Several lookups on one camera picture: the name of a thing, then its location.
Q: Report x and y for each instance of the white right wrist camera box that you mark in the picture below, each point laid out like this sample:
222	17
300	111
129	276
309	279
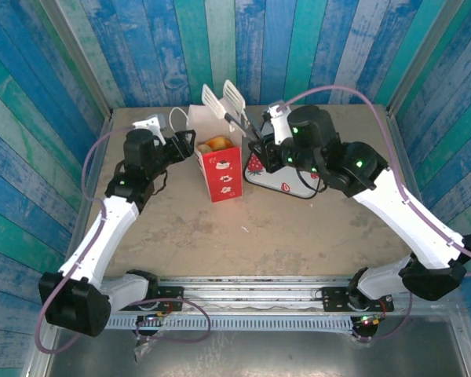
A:
278	119

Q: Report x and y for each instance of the aluminium table side rail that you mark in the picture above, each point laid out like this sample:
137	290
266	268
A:
403	155
94	176

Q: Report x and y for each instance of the small circuit board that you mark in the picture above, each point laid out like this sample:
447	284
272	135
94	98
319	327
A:
367	321
154	315

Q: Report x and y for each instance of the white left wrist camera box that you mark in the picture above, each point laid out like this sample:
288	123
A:
151	125

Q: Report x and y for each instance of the aluminium mounting rail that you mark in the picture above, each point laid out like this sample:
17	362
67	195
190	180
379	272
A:
251	294

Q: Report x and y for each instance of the short striped fake bun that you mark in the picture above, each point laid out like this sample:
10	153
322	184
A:
219	142

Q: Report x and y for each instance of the white strawberry print tray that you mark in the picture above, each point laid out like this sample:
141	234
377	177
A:
276	180

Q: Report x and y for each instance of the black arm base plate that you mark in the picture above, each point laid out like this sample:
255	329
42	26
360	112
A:
172	298
333	300

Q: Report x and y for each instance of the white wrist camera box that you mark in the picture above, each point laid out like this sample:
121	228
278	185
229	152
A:
278	119
151	125

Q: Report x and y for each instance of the red and white paper bag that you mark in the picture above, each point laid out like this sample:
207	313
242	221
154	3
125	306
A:
223	176

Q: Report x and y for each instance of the shiny steel sheet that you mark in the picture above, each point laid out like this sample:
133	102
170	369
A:
259	353

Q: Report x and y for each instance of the aluminium frame post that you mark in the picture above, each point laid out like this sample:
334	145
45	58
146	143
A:
81	59
422	55

